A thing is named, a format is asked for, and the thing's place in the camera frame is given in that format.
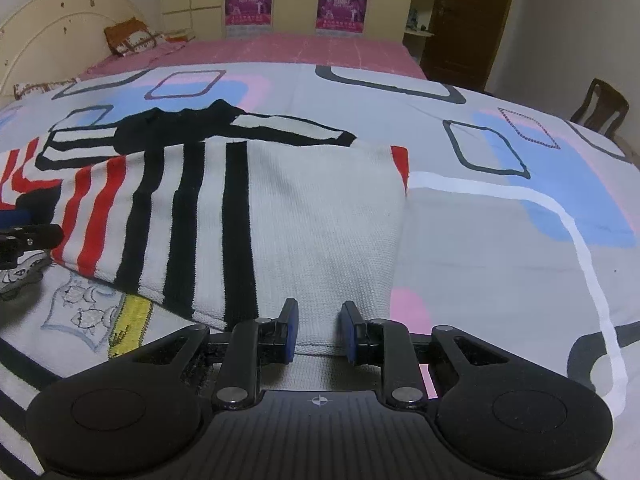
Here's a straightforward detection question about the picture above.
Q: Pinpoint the pink bed sheet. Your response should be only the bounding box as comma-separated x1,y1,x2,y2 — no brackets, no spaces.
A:
80,35,428,81

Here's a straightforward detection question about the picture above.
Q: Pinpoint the white fish print cloth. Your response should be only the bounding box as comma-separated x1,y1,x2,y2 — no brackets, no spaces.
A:
0,255,153,363

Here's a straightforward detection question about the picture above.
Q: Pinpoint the black red white striped sweater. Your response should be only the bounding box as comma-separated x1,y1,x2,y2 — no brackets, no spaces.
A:
0,100,411,357

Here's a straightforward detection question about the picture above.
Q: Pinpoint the brown white patterned pillow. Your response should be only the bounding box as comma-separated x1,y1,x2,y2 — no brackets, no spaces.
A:
103,17,168,57

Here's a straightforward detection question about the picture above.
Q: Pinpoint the grey printed blanket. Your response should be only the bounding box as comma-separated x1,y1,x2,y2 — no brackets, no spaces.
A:
0,62,640,480

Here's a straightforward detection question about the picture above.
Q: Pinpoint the cream wooden headboard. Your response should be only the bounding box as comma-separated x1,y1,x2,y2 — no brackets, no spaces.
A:
0,0,163,103

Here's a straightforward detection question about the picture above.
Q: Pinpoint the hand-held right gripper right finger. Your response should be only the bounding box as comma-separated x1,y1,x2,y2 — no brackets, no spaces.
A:
340,301,511,409

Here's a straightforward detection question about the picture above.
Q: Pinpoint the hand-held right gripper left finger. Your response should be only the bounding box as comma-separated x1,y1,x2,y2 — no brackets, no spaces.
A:
107,298,300,412

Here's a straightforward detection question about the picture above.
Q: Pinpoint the dark brown wooden door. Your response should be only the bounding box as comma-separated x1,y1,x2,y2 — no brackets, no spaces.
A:
420,0,522,92

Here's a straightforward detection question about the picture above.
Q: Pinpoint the flat patterned pillow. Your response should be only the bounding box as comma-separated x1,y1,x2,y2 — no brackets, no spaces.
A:
13,78,81,101

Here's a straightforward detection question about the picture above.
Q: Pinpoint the dark wooden chair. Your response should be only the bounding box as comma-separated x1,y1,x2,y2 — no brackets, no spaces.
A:
570,78,630,141

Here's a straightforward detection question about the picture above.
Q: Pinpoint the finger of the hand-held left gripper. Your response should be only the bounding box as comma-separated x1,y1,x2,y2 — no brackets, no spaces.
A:
0,208,34,228
0,223,65,267

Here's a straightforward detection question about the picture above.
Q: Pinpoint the cream wall shelf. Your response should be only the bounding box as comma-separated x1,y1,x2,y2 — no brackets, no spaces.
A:
402,0,443,63

